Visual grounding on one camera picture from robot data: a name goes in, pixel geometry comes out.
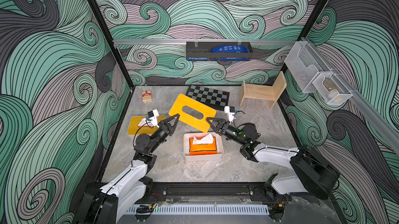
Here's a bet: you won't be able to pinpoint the orange tissue pack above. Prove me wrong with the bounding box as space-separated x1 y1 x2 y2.
137 117 152 127
189 134 218 156

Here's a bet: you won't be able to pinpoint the white slotted cable duct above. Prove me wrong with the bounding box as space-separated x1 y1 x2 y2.
124 204 270 216

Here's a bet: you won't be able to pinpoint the aluminium wall rail back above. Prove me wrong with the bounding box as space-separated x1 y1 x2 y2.
113 39 296 46

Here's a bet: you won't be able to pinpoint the clear plastic wall bin small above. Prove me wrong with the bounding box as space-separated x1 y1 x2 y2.
312 72 353 106

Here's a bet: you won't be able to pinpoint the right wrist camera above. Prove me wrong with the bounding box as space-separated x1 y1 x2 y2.
224 106 238 122

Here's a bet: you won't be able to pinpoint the clear plastic wall bin large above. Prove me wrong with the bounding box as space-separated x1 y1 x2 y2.
285 41 322 93

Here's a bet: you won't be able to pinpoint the black chessboard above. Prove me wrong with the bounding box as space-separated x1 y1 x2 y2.
186 85 230 111

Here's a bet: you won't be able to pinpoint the small red card box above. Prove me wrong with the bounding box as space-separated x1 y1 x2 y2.
142 90 152 102

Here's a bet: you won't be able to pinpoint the aluminium wall rail right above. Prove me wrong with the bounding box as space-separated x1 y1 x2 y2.
301 37 399 154

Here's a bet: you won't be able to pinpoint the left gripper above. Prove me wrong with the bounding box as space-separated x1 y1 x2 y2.
148 115 177 155

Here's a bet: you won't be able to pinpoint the yellow bamboo lid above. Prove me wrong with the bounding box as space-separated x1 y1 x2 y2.
127 116 158 136
168 94 217 133

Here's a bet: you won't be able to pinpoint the aluminium wall rail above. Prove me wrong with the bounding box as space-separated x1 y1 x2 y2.
113 39 296 46
301 37 399 154

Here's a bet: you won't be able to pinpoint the blue object in basket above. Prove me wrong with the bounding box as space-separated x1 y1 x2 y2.
211 45 248 53

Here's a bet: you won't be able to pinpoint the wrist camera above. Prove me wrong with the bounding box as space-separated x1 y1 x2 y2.
224 106 238 122
148 109 159 123

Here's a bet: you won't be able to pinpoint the black wall shelf basket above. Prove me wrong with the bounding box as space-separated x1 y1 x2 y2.
186 42 253 61

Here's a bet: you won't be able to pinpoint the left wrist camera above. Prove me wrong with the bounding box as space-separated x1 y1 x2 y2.
148 109 159 123

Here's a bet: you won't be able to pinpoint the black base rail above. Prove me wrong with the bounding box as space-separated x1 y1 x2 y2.
85 181 331 197

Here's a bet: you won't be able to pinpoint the small wooden chair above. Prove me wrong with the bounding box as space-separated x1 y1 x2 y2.
240 71 287 109

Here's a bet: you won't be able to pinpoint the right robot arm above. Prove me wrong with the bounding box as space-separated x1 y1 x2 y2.
206 118 340 200

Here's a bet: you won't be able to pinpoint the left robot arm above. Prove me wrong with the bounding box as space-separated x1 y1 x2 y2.
72 114 180 224

